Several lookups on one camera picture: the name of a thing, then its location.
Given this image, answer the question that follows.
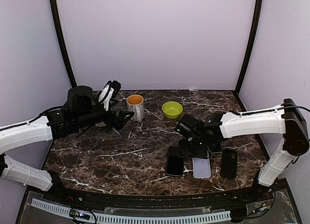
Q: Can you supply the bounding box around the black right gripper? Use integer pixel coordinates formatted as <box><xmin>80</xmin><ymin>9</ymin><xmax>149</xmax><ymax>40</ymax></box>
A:
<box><xmin>178</xmin><ymin>136</ymin><xmax>207</xmax><ymax>158</ymax></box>

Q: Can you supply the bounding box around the black phone case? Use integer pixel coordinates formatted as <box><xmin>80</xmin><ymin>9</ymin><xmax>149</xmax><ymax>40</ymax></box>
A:
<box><xmin>166</xmin><ymin>146</ymin><xmax>183</xmax><ymax>166</ymax></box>

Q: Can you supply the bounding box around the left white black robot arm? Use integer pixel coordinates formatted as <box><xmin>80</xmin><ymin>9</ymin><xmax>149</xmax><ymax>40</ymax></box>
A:
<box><xmin>0</xmin><ymin>81</ymin><xmax>134</xmax><ymax>203</ymax></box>

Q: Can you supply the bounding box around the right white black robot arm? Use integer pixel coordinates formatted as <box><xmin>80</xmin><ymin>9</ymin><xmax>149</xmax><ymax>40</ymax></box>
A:
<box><xmin>175</xmin><ymin>98</ymin><xmax>310</xmax><ymax>202</ymax></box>

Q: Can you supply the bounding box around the black phone under lavender case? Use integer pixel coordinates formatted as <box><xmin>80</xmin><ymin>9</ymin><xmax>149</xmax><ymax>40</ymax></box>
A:
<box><xmin>220</xmin><ymin>149</ymin><xmax>237</xmax><ymax>179</ymax></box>

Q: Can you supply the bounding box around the white mug orange inside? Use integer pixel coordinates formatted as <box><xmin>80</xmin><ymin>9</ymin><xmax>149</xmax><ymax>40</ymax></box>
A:
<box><xmin>126</xmin><ymin>94</ymin><xmax>144</xmax><ymax>122</ymax></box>

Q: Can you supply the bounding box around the white-edged smartphone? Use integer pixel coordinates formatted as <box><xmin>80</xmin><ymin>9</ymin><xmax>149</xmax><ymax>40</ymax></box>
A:
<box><xmin>208</xmin><ymin>142</ymin><xmax>222</xmax><ymax>154</ymax></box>

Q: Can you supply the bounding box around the white scalloped bowl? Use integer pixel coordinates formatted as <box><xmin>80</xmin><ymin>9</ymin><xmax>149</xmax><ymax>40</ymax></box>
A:
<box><xmin>96</xmin><ymin>122</ymin><xmax>106</xmax><ymax>127</ymax></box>

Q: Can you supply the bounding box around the green bowl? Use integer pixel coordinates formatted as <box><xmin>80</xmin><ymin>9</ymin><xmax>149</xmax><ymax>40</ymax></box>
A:
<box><xmin>162</xmin><ymin>101</ymin><xmax>183</xmax><ymax>119</ymax></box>

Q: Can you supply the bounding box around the small circuit board with leds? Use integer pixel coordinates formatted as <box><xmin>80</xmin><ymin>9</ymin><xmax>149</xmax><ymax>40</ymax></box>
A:
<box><xmin>69</xmin><ymin>209</ymin><xmax>91</xmax><ymax>221</ymax></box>

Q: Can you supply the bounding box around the black front table rail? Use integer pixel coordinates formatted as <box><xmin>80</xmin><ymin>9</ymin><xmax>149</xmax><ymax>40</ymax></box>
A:
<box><xmin>44</xmin><ymin>187</ymin><xmax>275</xmax><ymax>210</ymax></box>

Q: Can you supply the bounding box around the white slotted cable duct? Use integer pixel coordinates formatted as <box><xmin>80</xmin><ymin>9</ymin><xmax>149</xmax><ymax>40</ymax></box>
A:
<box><xmin>30</xmin><ymin>198</ymin><xmax>232</xmax><ymax>224</ymax></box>

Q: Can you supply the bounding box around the left black frame post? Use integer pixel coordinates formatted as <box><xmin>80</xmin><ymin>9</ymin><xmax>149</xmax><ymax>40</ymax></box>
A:
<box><xmin>49</xmin><ymin>0</ymin><xmax>77</xmax><ymax>88</ymax></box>

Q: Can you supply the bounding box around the black frame post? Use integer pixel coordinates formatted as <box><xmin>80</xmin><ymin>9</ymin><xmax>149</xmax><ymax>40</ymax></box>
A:
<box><xmin>234</xmin><ymin>0</ymin><xmax>263</xmax><ymax>96</ymax></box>
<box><xmin>49</xmin><ymin>0</ymin><xmax>77</xmax><ymax>88</ymax></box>

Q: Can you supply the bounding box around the right black frame post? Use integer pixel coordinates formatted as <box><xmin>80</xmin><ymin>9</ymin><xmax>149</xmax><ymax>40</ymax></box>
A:
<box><xmin>234</xmin><ymin>0</ymin><xmax>263</xmax><ymax>96</ymax></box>

